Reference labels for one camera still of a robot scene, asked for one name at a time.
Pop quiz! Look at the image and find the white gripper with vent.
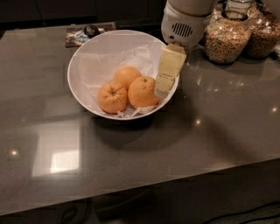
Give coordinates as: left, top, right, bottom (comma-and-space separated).
154, 1, 212, 99

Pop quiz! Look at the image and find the orange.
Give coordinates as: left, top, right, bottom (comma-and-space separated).
128, 76, 160, 109
114, 66, 142, 88
97, 81, 128, 114

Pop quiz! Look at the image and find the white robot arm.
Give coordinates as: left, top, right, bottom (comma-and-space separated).
154, 0, 218, 98

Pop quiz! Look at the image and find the white bowl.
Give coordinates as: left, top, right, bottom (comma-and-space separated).
67, 30, 178, 121

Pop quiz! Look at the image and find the glass jar of cereal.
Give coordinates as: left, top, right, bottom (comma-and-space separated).
244, 3, 280, 60
205, 10, 251, 65

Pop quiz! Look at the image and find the white paper napkin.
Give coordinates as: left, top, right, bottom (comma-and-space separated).
76, 46, 173, 119

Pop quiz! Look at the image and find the black computer mouse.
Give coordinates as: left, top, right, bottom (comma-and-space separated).
84, 24, 100, 39

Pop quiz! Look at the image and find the right glass jar of cereal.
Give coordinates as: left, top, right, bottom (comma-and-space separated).
244, 3, 280, 60

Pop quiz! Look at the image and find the black floor cable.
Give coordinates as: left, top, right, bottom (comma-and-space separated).
200, 200, 280, 224

